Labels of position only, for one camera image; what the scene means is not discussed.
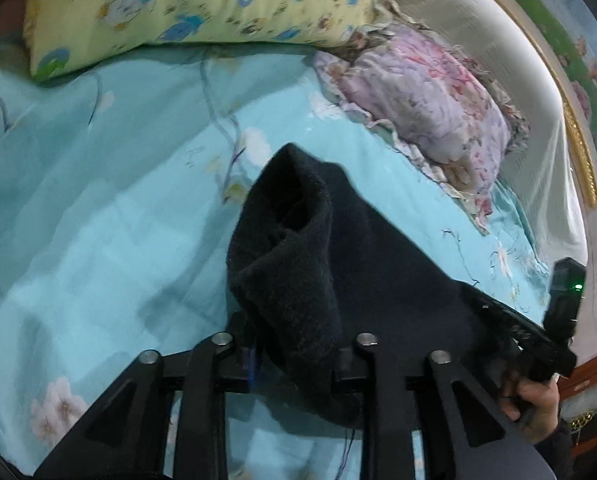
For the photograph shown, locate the white padded headboard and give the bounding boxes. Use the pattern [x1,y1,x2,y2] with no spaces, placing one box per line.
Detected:
[373,0,588,268]

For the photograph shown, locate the gold framed wall picture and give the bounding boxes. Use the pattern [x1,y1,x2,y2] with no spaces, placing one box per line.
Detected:
[451,0,597,208]

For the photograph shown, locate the black pants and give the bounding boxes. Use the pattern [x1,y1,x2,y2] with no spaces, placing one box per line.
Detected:
[227,142,522,428]

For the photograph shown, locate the light blue floral bed sheet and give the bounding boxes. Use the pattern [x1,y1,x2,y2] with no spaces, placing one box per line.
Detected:
[0,40,552,480]

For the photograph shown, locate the brown wooden bed frame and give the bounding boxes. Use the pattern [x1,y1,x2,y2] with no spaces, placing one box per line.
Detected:
[559,352,597,433]

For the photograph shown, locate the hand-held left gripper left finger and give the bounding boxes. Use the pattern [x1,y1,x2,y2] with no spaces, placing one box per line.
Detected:
[33,312,260,480]

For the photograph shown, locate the person's right hand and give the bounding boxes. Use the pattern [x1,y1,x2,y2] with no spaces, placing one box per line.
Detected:
[499,374,562,445]

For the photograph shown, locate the person's right forearm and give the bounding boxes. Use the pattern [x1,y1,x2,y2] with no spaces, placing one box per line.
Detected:
[533,417,575,480]

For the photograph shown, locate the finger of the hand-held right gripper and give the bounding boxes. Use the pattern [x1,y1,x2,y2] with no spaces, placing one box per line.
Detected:
[457,284,547,348]

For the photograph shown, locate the pink floral pillow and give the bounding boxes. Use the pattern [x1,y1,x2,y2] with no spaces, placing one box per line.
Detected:
[313,2,530,236]

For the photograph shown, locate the yellow cartoon print pillow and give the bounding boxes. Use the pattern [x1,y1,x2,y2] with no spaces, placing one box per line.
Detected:
[22,0,394,83]

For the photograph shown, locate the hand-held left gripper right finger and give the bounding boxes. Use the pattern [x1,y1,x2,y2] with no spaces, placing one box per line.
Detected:
[333,332,554,480]

